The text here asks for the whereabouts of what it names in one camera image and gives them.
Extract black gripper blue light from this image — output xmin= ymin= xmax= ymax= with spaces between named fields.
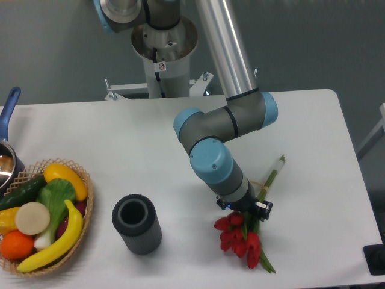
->
xmin=217 ymin=181 xmax=273 ymax=222

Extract red tulip bouquet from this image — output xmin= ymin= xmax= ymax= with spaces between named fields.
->
xmin=214 ymin=154 xmax=286 ymax=275

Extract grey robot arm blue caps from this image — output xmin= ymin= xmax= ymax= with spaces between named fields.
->
xmin=94 ymin=1 xmax=278 ymax=220

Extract black device at edge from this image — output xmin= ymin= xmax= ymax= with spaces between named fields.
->
xmin=363 ymin=244 xmax=384 ymax=276

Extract dark grey ribbed vase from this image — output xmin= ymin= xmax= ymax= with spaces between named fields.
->
xmin=112 ymin=194 xmax=162 ymax=255

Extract dark red vegetable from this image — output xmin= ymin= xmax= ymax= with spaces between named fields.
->
xmin=56 ymin=201 xmax=87 ymax=239

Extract yellow banana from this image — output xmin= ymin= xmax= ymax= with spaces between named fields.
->
xmin=17 ymin=200 xmax=83 ymax=272

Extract green bok choy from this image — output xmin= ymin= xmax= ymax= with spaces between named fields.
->
xmin=34 ymin=178 xmax=76 ymax=250

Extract woven wicker basket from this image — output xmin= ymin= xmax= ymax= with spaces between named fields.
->
xmin=1 ymin=158 xmax=94 ymax=277

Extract beige round disc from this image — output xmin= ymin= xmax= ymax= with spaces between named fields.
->
xmin=15 ymin=202 xmax=50 ymax=235

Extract green cucumber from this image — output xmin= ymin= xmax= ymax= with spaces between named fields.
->
xmin=1 ymin=175 xmax=46 ymax=210

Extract orange fruit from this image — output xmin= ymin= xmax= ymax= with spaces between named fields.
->
xmin=1 ymin=231 xmax=34 ymax=259

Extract yellow bell pepper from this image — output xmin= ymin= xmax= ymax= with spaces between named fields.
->
xmin=0 ymin=207 xmax=20 ymax=236

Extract white frame at right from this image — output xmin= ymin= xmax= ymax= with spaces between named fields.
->
xmin=356 ymin=103 xmax=384 ymax=161

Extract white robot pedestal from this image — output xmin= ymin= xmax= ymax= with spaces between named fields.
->
xmin=131 ymin=16 xmax=198 ymax=98

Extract white metal base frame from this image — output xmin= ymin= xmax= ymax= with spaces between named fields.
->
xmin=105 ymin=72 xmax=214 ymax=101

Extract blue handled saucepan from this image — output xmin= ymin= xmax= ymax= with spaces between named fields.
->
xmin=1 ymin=87 xmax=25 ymax=199

